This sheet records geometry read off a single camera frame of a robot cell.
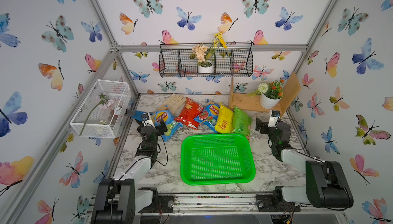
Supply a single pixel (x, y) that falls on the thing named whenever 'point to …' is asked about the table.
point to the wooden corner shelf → (251, 101)
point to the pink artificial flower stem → (104, 102)
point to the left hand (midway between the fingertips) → (155, 119)
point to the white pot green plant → (270, 93)
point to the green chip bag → (241, 122)
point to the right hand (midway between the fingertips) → (267, 117)
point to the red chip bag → (190, 110)
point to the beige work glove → (174, 103)
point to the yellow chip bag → (224, 121)
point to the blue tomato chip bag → (209, 116)
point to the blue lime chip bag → (173, 125)
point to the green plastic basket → (217, 159)
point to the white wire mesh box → (102, 112)
